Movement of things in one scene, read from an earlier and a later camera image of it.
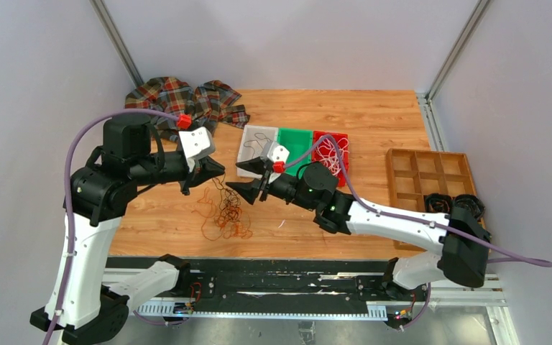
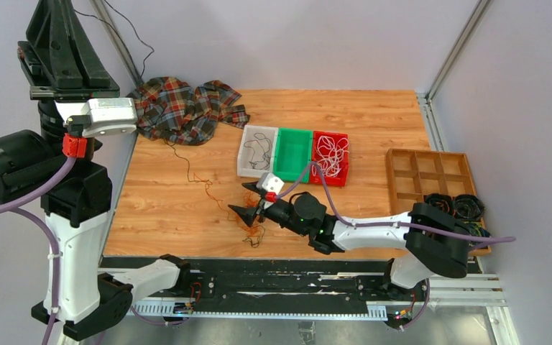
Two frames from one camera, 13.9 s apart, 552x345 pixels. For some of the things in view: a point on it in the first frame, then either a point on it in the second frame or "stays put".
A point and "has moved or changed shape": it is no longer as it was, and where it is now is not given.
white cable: (331, 154) stays put
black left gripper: (206, 167) -> (52, 60)
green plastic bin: (298, 142) stays put
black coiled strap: (435, 202) stays put
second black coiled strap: (466, 200) stays put
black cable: (230, 202) -> (139, 77)
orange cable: (233, 222) has moved or changed shape
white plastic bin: (254, 140) stays put
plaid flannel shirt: (208, 104) stays put
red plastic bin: (332, 149) stays put
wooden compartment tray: (413, 175) stays put
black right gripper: (247, 190) -> (246, 213)
